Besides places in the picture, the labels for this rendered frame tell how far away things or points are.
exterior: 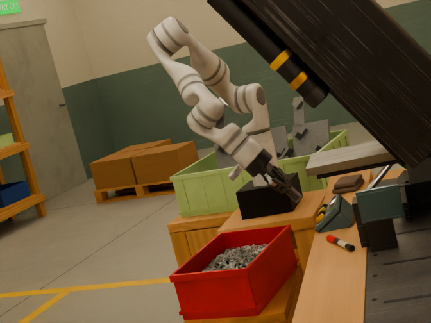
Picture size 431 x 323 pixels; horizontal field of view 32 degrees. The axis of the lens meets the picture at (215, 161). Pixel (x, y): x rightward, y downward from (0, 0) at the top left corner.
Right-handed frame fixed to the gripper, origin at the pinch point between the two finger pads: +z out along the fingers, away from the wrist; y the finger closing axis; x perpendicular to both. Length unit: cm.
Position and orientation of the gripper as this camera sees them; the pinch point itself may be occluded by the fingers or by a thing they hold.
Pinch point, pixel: (294, 195)
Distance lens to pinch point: 195.4
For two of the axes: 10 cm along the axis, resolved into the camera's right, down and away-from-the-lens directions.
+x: -6.4, 7.1, 3.0
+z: 7.4, 6.7, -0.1
